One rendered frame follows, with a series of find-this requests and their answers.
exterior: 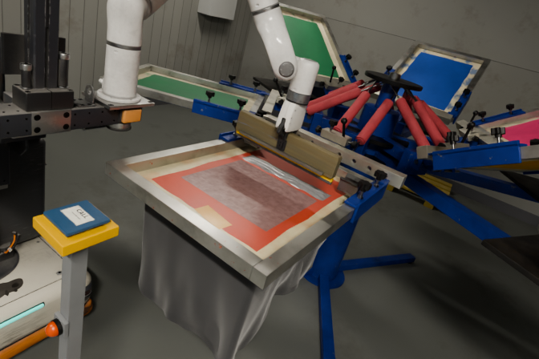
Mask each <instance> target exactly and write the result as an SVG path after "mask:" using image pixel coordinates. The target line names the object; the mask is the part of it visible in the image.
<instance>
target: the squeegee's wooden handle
mask: <svg viewBox="0 0 539 359"><path fill-rule="evenodd" d="M236 130H238V131H240V130H243V131H245V132H247V133H249V134H251V135H253V136H255V137H257V138H259V139H261V140H263V141H265V142H267V143H268V144H270V145H272V146H274V147H276V146H277V142H278V133H277V132H276V131H277V128H276V124H274V123H271V122H269V121H267V120H265V119H263V118H261V117H259V116H257V115H255V114H253V113H251V112H248V111H246V110H241V111H240V113H239V116H238V120H237V125H236ZM286 141H287V143H286V147H285V150H284V152H286V153H288V154H289V155H292V156H293V157H295V158H297V159H300V160H301V161H303V162H305V163H308V164H309V165H310V166H312V167H315V168H317V169H318V170H320V171H323V172H324V173H323V175H324V176H326V177H328V178H330V179H332V178H334V177H335V176H336V173H337V171H338V168H339V165H340V163H341V161H342V156H340V155H337V154H335V153H333V152H332V151H329V150H327V149H325V148H324V147H321V146H319V145H317V144H315V143H312V142H310V141H309V140H307V139H304V138H302V137H301V136H299V135H296V134H294V133H292V132H289V134H288V136H287V139H286Z"/></svg>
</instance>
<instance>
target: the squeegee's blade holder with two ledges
mask: <svg viewBox="0 0 539 359"><path fill-rule="evenodd" d="M239 133H241V134H243V135H244V136H246V137H248V138H250V139H252V140H254V141H256V142H258V143H259V144H261V145H263V146H265V147H267V148H269V149H271V150H273V151H275V152H277V153H278V154H280V155H283V156H285V157H286V158H288V159H290V160H292V161H294V162H295V163H298V164H300V165H302V166H303V167H305V168H307V169H309V170H311V171H313V172H315V173H317V174H319V175H323V173H324V172H323V171H320V170H318V169H317V168H315V167H312V166H310V165H309V164H308V163H305V162H303V161H301V160H300V159H297V158H295V157H293V156H292V155H289V154H288V153H286V152H284V151H280V150H278V149H277V148H276V147H274V146H272V145H270V144H268V143H267V142H265V141H263V140H261V139H259V138H257V137H255V136H253V135H251V134H249V133H247V132H245V131H243V130H240V132H239Z"/></svg>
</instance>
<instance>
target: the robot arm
mask: <svg viewBox="0 0 539 359"><path fill-rule="evenodd" d="M167 1H168V0H107V42H106V44H107V45H106V55H105V66H104V77H103V79H99V82H100V83H102V88H100V89H98V90H97V95H98V96H99V97H100V98H101V99H104V100H107V101H110V102H113V103H126V104H130V103H138V102H140V101H141V96H140V95H139V94H137V93H136V91H137V83H138V76H139V69H140V55H141V47H142V37H143V21H144V20H146V19H147V18H149V17H150V16H151V15H152V14H153V13H154V12H155V11H157V10H158V9H159V8H160V7H161V6H162V5H164V4H165V3H166V2H167ZM247 1H248V3H249V8H250V10H251V14H252V16H253V20H254V23H255V25H256V27H257V31H258V32H259V34H260V35H261V38H262V40H263V42H264V44H265V48H266V51H267V54H268V56H269V64H270V68H271V70H272V72H273V73H274V75H275V76H276V77H277V78H278V79H280V80H283V81H287V80H290V79H291V81H290V86H289V89H288V92H287V95H286V100H285V102H284V103H283V105H282V108H281V110H280V113H279V116H278V120H277V122H276V128H277V131H276V132H277V133H278V142H277V146H276V148H277V149H278V150H280V151H284V150H285V147H286V143H287V141H286V139H287V136H288V134H289V132H292V133H294V134H296V133H297V131H298V130H299V129H300V128H301V127H302V123H303V120H304V117H305V113H306V107H307V105H308V103H309V101H310V96H311V93H312V90H313V88H314V83H315V80H316V78H317V74H318V70H319V64H318V63H317V62H315V61H314V60H311V59H308V58H299V57H297V56H295V53H294V49H293V46H292V43H291V41H290V36H289V34H288V31H287V29H286V24H285V20H284V18H283V15H282V11H281V8H280V5H279V2H278V0H247ZM284 128H285V130H284ZM283 132H285V133H286V134H285V135H284V133H283Z"/></svg>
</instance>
